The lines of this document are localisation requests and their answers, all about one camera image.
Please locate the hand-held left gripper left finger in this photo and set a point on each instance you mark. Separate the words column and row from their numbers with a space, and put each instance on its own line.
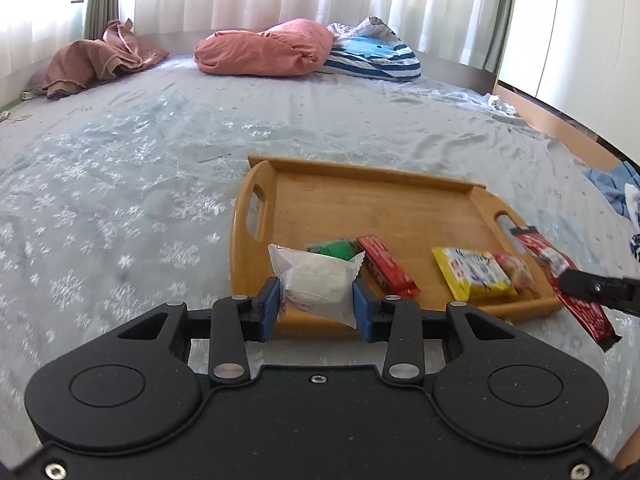
column 270, row 305

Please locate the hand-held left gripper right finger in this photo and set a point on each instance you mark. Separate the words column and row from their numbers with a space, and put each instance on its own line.
column 362, row 310

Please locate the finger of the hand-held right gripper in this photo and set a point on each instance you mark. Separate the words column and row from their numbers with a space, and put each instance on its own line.
column 600, row 287

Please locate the long dark red packet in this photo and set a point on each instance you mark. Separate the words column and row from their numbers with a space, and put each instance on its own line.
column 585, row 312

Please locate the red bar packet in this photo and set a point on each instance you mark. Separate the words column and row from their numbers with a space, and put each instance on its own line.
column 385, row 265

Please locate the white pastry packet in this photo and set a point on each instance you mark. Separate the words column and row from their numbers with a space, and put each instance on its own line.
column 315, row 280

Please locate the green snack packet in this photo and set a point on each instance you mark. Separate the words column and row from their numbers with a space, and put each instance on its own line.
column 337, row 250

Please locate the clear pink-edged pastry packet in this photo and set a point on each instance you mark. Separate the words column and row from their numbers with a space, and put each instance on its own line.
column 520, row 272

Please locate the yellow snack packet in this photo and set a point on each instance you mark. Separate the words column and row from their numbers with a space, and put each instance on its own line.
column 470, row 275

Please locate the dark patterned cloth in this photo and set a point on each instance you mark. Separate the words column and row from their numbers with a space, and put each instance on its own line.
column 635, row 247

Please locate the blue garment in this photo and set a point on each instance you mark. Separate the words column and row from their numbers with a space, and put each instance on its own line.
column 612, row 185

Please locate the snowflake lace bedspread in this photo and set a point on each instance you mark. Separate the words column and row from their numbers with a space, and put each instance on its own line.
column 125, row 160

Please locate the white crumpled cloth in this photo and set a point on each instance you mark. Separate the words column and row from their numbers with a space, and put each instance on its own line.
column 502, row 105

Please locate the blue striped pillow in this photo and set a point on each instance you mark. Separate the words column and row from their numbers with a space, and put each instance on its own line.
column 375, row 62

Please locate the white wardrobe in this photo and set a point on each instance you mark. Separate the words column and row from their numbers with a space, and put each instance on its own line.
column 575, row 35

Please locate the pink pillow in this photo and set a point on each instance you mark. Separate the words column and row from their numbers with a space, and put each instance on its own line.
column 260, row 50

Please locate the printed white cloth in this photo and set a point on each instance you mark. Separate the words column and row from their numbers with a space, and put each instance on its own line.
column 365, row 27

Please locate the grey-green curtain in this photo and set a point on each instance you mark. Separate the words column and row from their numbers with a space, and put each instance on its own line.
column 100, row 0
column 500, row 15

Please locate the mauve blanket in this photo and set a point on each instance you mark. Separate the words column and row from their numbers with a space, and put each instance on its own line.
column 100, row 60

